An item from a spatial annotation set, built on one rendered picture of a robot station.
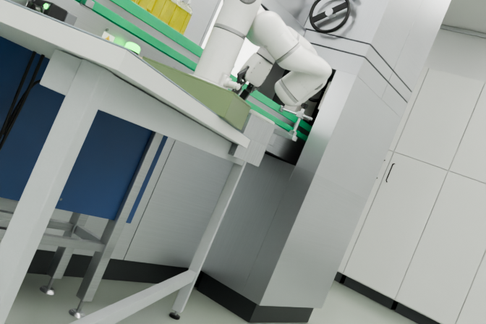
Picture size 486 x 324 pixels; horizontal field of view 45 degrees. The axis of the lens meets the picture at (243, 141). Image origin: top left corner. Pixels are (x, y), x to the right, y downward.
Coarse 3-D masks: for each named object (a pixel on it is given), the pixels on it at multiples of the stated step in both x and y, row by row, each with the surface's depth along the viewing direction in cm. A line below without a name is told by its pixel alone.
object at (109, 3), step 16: (80, 0) 155; (96, 0) 159; (112, 0) 163; (128, 0) 167; (112, 16) 164; (128, 16) 169; (144, 16) 173; (144, 32) 175; (160, 32) 180; (176, 32) 185; (160, 48) 182; (176, 48) 188; (192, 48) 193; (192, 64) 196
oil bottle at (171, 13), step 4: (172, 0) 195; (176, 0) 197; (172, 4) 196; (176, 4) 197; (180, 4) 198; (168, 8) 195; (172, 8) 196; (176, 8) 198; (168, 12) 195; (172, 12) 197; (176, 12) 198; (164, 16) 195; (168, 16) 196; (172, 16) 197; (176, 16) 199; (164, 20) 195; (168, 20) 196; (172, 20) 198; (168, 24) 197; (172, 24) 198
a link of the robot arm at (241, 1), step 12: (228, 0) 159; (240, 0) 158; (252, 0) 158; (228, 12) 158; (240, 12) 158; (252, 12) 160; (216, 24) 160; (228, 24) 158; (240, 24) 159; (240, 36) 160
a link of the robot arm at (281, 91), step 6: (276, 84) 173; (282, 84) 171; (324, 84) 182; (276, 90) 172; (282, 90) 171; (288, 90) 170; (312, 90) 182; (318, 90) 183; (282, 96) 171; (288, 96) 171; (306, 96) 182; (288, 102) 172; (294, 102) 173; (300, 102) 183
